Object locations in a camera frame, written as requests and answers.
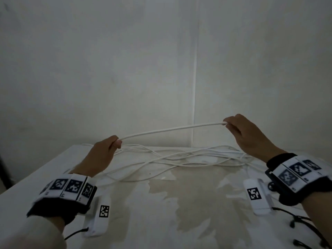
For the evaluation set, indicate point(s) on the black left wristband white markers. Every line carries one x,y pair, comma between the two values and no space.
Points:
70,186

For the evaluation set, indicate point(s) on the person's right hand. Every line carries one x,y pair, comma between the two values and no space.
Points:
251,137

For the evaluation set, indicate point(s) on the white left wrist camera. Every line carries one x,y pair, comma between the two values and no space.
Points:
99,223

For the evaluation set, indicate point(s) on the bunch of black zip ties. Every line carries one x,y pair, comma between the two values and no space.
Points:
292,223

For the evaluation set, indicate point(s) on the person's left hand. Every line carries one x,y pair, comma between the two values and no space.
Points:
101,155

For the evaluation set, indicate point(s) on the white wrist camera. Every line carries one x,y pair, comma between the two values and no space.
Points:
99,223
259,206

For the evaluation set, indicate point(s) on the black wristband white markers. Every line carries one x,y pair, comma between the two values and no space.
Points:
70,186
298,171

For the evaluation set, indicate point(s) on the person's left forearm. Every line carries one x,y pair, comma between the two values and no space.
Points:
31,235

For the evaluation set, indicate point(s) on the black right wristband white markers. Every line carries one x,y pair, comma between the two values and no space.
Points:
298,171

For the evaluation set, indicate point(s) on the person's right forearm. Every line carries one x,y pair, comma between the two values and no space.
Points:
319,210

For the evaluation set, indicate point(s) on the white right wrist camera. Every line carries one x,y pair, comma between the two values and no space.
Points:
259,206

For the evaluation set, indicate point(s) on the black metal shelf rack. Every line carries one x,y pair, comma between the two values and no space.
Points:
4,171

